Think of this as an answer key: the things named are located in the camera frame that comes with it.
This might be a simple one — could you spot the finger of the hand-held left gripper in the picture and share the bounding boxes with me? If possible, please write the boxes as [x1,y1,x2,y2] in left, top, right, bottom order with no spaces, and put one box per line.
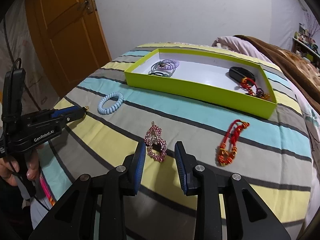
[59,110,87,125]
[49,106,84,118]

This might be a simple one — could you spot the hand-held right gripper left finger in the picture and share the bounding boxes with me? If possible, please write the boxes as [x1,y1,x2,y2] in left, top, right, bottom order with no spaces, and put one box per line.
[29,141,146,240]

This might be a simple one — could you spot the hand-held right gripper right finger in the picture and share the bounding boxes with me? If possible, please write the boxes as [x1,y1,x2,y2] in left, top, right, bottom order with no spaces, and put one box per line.
[174,141,292,240]

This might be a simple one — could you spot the pink beaded bracelet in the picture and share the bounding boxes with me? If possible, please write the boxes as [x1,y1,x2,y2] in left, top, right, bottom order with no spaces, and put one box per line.
[144,121,167,163]

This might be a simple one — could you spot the blue spiral hair tie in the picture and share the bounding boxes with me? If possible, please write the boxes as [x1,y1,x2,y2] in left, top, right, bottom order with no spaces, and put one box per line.
[97,92,125,115]

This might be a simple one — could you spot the orange knotted cord bracelet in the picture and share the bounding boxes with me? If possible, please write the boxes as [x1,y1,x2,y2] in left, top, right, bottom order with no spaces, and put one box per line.
[216,119,250,167]

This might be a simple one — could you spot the lime green cardboard box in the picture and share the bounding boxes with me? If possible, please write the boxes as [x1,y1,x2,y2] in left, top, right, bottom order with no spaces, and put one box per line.
[124,48,278,119]

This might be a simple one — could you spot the black beaded hair tie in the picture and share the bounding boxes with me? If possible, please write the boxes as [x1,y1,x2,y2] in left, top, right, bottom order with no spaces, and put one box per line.
[147,64,168,77]

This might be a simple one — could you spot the grey hair tie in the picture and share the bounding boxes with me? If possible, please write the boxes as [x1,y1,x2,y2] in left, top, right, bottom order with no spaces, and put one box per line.
[150,61,177,78]

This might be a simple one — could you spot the purple spiral hair tie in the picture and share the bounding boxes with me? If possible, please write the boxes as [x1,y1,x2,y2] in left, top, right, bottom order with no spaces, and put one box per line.
[160,59,180,70]

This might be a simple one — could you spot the red braided cord bracelet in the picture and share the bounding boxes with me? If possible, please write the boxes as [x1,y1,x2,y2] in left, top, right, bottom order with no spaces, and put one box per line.
[237,77,258,95]

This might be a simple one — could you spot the dark beaded amber bracelet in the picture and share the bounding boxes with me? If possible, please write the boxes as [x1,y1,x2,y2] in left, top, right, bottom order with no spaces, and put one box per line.
[250,87,272,102]

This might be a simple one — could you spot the black smart band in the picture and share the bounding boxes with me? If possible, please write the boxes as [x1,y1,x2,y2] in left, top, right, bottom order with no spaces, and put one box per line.
[228,66,255,83]

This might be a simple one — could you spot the person's left hand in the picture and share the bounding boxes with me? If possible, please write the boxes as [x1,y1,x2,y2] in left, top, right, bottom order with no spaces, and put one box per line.
[0,149,40,187]

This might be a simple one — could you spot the striped bed sheet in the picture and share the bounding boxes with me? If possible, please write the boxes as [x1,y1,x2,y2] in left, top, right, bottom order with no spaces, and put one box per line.
[40,42,313,240]

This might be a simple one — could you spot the orange wooden door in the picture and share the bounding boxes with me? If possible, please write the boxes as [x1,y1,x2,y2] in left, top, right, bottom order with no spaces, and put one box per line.
[25,0,112,98]

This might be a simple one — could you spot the white cloth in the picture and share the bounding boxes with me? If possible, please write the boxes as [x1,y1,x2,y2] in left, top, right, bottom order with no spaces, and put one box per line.
[30,195,54,230]

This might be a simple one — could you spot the white fabric wardrobe cover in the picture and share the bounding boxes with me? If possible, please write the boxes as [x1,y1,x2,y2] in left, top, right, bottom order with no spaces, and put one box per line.
[0,0,62,120]

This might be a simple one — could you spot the metal door latch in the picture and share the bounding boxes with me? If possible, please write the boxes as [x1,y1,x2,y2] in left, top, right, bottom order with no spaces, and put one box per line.
[77,0,97,15]

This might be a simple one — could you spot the pale pink pillow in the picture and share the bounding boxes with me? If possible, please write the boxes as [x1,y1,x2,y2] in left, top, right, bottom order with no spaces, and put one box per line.
[212,35,273,63]

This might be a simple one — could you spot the white floral quilt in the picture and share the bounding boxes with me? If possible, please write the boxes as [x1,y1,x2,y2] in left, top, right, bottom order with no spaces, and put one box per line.
[295,87,320,228]

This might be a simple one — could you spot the brown fleece blanket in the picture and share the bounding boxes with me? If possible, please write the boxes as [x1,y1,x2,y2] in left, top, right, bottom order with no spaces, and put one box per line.
[232,34,320,100]

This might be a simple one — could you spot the cluttered wooden desk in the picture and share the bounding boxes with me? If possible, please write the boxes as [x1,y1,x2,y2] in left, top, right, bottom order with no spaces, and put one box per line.
[292,24,320,63]

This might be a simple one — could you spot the pink flower branches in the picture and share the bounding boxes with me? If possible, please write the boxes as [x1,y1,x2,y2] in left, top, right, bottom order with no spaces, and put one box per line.
[302,10,320,38]

